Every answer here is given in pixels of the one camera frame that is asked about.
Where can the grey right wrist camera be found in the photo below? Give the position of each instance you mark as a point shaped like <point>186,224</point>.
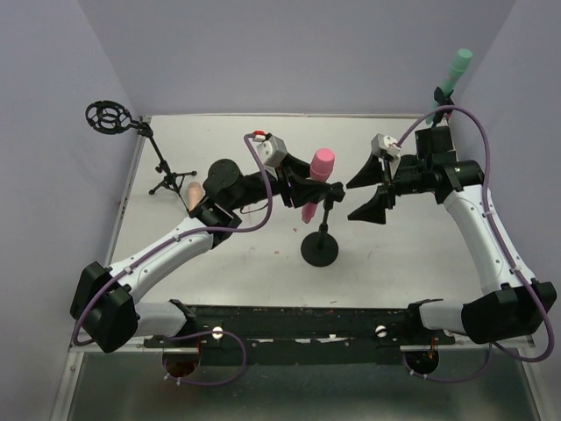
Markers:
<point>385,147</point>

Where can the aluminium extrusion rail frame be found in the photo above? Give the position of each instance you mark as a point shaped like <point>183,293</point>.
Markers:
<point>418,254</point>

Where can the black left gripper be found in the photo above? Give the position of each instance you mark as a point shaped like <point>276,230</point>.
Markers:
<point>286,187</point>

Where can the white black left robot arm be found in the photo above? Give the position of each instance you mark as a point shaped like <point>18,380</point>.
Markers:
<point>108,304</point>

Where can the beige toy microphone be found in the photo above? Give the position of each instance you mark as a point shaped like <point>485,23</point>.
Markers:
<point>195,194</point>

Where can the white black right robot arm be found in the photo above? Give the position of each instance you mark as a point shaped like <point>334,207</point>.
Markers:
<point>511,295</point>

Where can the mint green toy microphone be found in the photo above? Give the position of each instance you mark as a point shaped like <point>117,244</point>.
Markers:
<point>459,65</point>

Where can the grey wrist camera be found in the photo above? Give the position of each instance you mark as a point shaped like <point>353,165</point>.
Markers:
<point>385,147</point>
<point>271,150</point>

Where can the black round-base clip mic stand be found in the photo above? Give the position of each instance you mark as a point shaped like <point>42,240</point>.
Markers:
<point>442,100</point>

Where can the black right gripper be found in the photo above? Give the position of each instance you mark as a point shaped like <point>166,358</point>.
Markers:
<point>389,183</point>

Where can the black round-base clamp stand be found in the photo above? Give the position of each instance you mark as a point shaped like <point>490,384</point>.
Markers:
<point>320,249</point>

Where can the pink toy microphone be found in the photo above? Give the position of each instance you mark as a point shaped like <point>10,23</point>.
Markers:
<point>320,169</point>

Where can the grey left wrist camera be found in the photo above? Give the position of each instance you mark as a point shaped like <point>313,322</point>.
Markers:
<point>271,150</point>

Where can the black robot base mounting bar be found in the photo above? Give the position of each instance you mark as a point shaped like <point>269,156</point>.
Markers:
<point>221,336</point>

